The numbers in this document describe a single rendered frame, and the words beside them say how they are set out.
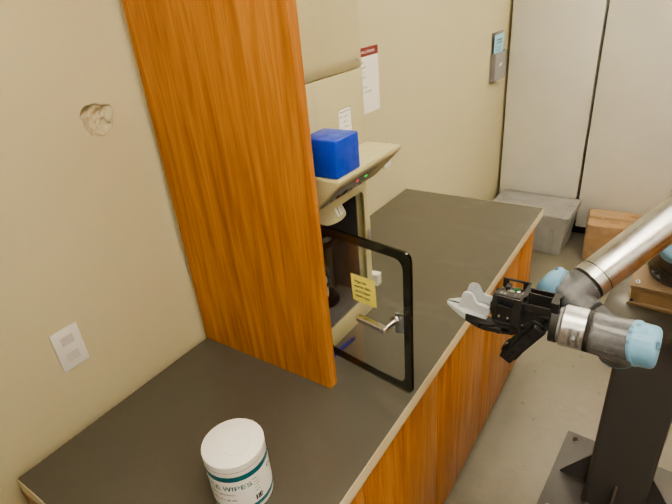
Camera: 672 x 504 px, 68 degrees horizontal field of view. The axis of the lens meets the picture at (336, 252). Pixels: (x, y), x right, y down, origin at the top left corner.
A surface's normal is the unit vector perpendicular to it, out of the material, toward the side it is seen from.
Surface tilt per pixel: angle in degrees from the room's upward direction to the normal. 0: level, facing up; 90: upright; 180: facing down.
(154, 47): 90
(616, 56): 90
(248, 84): 90
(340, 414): 0
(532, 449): 0
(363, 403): 0
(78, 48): 90
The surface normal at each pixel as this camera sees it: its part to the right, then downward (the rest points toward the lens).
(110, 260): 0.83, 0.20
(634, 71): -0.55, 0.43
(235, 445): -0.08, -0.88
